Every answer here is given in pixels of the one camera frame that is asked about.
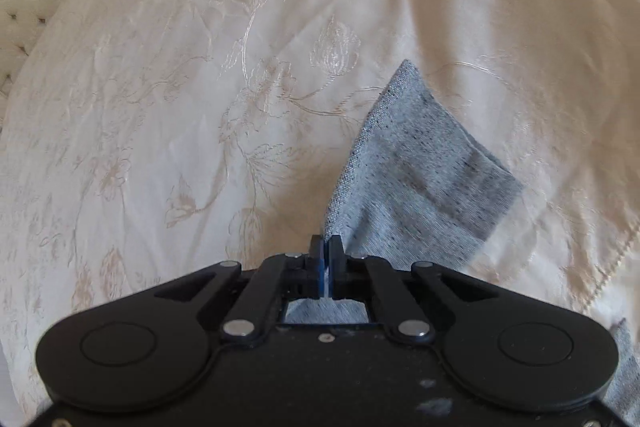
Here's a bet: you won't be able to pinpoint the cream embroidered bedspread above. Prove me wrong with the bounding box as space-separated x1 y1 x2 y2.
0 0 640 427

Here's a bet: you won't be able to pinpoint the grey speckled pants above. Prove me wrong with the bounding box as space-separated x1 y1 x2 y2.
282 59 640 427

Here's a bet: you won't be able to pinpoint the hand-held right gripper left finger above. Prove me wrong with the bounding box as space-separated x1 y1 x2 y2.
154 235 327 349

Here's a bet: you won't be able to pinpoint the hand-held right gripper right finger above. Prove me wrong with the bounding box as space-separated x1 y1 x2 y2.
325 234 502 346

